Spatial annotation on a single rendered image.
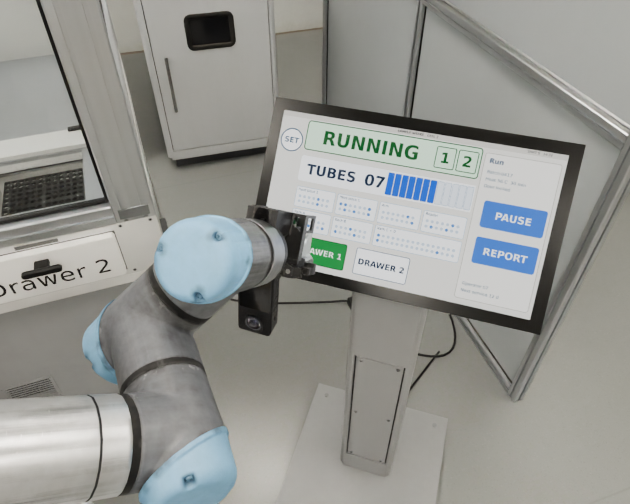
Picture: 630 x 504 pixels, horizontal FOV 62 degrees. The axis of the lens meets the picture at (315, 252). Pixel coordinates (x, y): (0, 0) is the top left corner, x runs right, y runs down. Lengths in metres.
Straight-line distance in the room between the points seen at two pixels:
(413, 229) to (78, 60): 0.61
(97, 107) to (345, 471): 1.26
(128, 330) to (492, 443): 1.57
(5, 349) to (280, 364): 0.96
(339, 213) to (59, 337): 0.77
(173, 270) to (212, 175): 2.43
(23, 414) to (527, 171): 0.77
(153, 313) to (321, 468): 1.32
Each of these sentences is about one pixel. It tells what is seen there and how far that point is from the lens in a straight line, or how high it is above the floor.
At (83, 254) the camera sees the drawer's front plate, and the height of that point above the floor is 0.90.
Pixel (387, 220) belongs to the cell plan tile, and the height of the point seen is 1.06.
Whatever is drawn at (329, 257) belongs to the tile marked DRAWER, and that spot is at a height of 1.00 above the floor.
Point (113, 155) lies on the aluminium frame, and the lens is 1.06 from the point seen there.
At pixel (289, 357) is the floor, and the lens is 2.01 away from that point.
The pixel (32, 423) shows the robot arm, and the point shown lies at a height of 1.33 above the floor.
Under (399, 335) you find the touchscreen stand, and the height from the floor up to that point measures 0.73.
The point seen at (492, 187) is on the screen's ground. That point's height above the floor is 1.13.
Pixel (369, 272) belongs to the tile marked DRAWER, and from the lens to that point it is 0.92.
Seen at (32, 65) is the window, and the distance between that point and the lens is 1.00.
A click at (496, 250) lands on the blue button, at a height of 1.05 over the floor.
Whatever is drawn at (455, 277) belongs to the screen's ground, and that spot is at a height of 1.01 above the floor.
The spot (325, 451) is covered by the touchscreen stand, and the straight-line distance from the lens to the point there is 1.78.
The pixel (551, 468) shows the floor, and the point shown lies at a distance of 1.95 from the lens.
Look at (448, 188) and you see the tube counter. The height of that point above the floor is 1.12.
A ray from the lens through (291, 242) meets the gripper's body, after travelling 0.65.
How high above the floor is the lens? 1.65
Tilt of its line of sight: 44 degrees down
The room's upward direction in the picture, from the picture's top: straight up
